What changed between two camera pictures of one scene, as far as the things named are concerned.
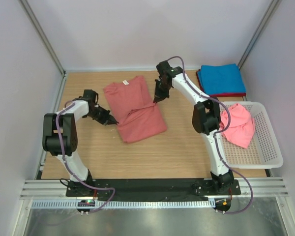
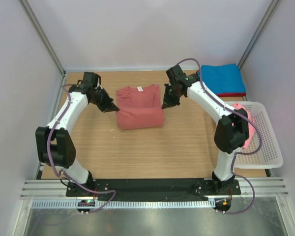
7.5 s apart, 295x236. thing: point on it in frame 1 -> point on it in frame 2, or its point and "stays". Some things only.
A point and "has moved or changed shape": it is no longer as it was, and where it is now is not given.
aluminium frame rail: x=56 y=189 stays
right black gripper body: x=161 y=90 -> x=171 y=96
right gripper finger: x=157 y=99 -> x=165 y=105
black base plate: x=152 y=189 stays
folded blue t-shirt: x=221 y=78 stays
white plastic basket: x=264 y=151 stays
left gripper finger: x=111 y=120 -> x=112 y=107
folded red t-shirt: x=237 y=94 stays
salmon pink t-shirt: x=137 y=117 has moved or changed shape
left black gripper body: x=100 y=115 -> x=102 y=100
